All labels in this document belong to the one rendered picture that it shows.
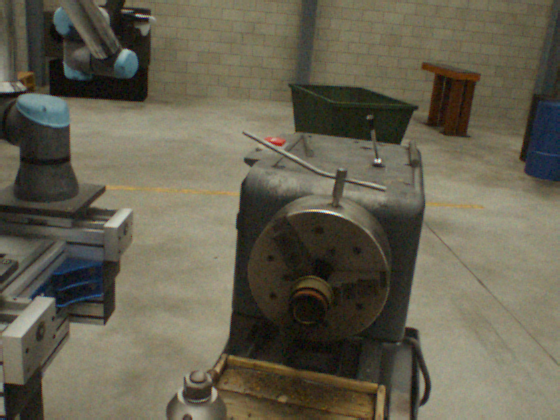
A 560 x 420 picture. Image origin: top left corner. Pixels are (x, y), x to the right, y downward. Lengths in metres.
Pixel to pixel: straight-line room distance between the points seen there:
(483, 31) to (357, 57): 2.50
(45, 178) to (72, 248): 0.18
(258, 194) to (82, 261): 0.45
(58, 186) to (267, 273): 0.54
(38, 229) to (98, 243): 0.15
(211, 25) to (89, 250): 9.89
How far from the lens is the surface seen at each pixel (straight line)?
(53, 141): 1.44
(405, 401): 1.91
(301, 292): 1.16
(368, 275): 1.26
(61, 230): 1.47
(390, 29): 11.67
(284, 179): 1.43
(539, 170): 7.70
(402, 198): 1.40
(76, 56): 1.71
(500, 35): 12.45
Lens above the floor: 1.63
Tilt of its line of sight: 19 degrees down
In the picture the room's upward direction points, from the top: 5 degrees clockwise
